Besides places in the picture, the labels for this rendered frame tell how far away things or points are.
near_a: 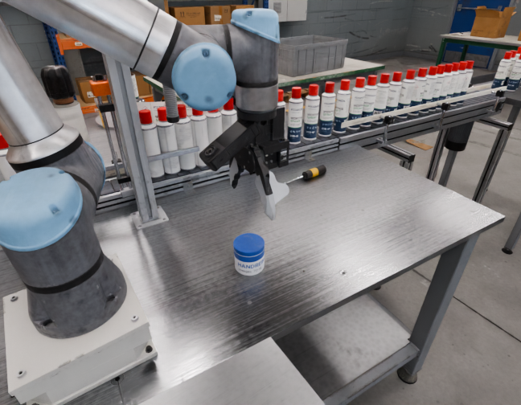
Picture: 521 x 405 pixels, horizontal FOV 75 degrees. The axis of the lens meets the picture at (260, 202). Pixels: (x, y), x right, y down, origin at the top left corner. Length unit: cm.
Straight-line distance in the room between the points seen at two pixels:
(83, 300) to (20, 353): 12
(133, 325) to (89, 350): 7
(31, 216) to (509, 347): 191
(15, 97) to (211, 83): 31
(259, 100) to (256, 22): 12
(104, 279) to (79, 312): 6
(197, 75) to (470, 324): 182
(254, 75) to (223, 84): 16
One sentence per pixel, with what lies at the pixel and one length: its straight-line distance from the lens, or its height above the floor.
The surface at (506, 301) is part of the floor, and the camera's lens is 224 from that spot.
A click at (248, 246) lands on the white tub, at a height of 90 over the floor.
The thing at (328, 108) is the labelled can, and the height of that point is 99.
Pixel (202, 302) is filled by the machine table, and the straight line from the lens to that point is 74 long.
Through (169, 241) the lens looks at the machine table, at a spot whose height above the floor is 83.
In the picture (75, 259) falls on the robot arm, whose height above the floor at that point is 105.
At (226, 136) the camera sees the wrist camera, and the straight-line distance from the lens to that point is 62.
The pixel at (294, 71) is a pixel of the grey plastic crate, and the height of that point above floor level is 84.
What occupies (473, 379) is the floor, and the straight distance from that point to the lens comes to 183.
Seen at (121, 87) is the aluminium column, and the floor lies 119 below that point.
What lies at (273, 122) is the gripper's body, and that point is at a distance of 64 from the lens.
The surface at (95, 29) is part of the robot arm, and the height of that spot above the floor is 134.
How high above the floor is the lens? 138
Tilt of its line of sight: 32 degrees down
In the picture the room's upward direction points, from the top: straight up
